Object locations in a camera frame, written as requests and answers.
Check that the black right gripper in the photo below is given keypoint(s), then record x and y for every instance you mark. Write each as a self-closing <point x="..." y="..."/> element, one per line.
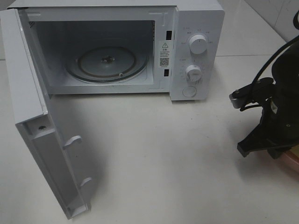
<point x="277" y="132"/>

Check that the pink round plate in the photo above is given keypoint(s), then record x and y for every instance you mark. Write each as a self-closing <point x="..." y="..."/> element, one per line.
<point x="290" y="158"/>

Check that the round door release button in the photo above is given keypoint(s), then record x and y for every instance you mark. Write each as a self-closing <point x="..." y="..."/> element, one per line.
<point x="189" y="91"/>

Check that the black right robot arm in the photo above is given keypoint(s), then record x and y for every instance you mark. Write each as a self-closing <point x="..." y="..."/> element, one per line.
<point x="276" y="90"/>

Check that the white lower timer knob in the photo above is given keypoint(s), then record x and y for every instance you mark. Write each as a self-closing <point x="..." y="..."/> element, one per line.
<point x="193" y="73"/>

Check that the white upper power knob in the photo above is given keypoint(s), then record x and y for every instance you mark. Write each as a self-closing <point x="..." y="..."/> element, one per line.
<point x="198" y="44"/>

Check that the white microwave oven body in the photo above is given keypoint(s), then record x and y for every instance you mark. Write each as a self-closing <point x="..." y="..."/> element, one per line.
<point x="67" y="27"/>

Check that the white warning label sticker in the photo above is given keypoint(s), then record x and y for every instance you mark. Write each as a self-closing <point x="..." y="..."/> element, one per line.
<point x="164" y="54"/>

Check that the glass microwave turntable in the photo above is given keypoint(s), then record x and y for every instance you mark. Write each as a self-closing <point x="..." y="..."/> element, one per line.
<point x="106" y="64"/>

